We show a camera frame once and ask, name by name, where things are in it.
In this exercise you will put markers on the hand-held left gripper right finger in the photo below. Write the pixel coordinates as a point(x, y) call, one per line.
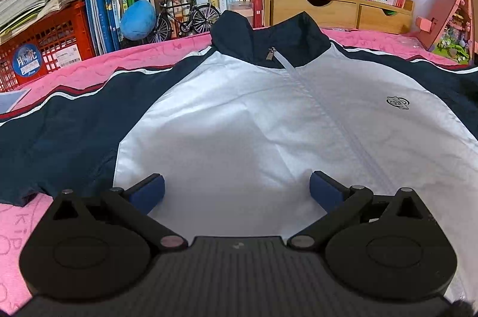
point(323, 190)

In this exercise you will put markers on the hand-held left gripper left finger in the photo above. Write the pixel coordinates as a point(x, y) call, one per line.
point(153, 192)

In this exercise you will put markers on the navy and white jacket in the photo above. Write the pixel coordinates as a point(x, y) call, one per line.
point(239, 123)

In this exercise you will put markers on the pink bunny print blanket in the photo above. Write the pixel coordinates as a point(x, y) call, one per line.
point(22, 227)

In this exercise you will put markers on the light blue notebook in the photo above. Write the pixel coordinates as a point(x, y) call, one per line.
point(13, 101)

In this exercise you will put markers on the blue plush ball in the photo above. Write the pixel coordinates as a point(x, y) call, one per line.
point(137, 20)

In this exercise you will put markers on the black model bicycle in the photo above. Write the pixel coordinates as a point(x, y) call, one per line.
point(186, 20)

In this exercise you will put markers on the wooden drawer organizer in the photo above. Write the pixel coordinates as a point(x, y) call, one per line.
point(328, 13)

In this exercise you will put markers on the large red plastic crate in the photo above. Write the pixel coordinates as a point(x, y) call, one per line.
point(48, 48)

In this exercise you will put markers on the pink toy house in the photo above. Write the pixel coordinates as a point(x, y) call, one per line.
point(452, 29)

